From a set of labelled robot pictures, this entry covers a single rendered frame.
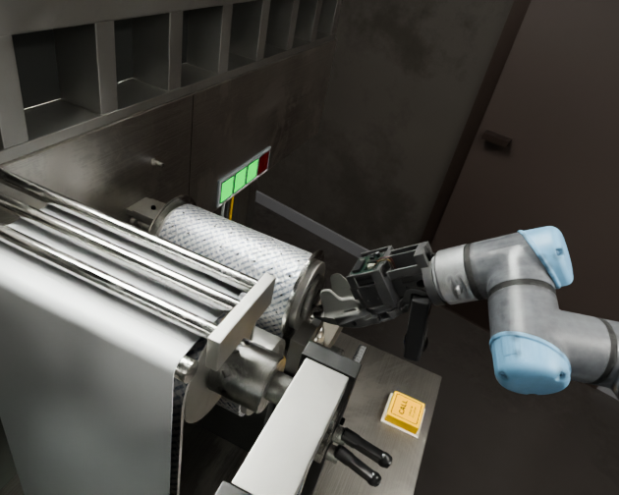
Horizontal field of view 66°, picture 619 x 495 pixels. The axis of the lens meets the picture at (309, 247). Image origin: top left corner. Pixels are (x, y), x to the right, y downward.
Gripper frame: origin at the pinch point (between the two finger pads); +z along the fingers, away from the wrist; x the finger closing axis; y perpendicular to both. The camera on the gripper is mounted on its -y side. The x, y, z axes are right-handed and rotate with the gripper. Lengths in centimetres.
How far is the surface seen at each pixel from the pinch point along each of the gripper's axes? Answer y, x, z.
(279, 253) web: 12.2, 0.7, 1.8
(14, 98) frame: 45, 18, 11
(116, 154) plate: 35.8, 3.7, 17.8
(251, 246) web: 15.0, 1.4, 5.4
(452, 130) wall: -20, -191, 16
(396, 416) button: -35.0, -13.1, 5.7
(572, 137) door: -39, -175, -34
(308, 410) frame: 11.6, 33.3, -18.8
